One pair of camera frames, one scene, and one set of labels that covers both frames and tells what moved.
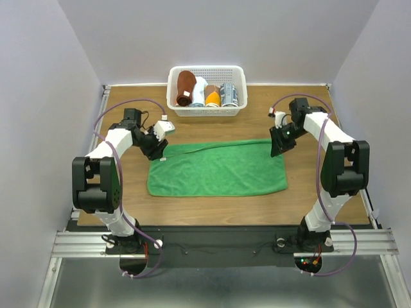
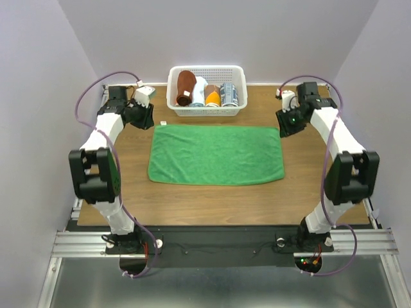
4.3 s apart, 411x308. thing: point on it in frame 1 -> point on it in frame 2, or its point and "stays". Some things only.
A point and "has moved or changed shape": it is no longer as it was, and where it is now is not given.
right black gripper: x=278 y=145 -> x=285 y=129
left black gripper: x=155 y=153 -> x=148 y=120
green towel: x=217 y=168 has moved or changed shape
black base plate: x=209 y=246 stays
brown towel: x=186 y=82 stays
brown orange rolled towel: x=212 y=95 stays
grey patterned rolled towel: x=228 y=95 stays
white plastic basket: x=216 y=76 stays
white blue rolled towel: x=198 y=97 stays
